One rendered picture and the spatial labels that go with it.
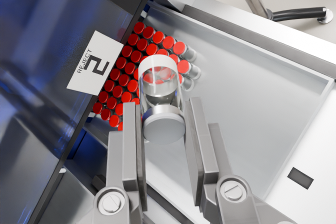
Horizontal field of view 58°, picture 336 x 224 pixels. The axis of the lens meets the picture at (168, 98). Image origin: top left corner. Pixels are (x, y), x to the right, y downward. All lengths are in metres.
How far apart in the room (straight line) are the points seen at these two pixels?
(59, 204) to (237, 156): 0.37
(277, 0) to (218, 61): 1.03
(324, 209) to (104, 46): 0.36
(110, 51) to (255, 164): 0.26
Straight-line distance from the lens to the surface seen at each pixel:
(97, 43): 0.42
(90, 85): 0.45
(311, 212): 0.46
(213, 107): 0.48
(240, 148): 0.46
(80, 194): 0.63
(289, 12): 1.33
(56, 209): 0.68
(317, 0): 1.47
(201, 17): 0.51
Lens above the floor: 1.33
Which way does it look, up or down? 60 degrees down
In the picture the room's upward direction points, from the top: 72 degrees counter-clockwise
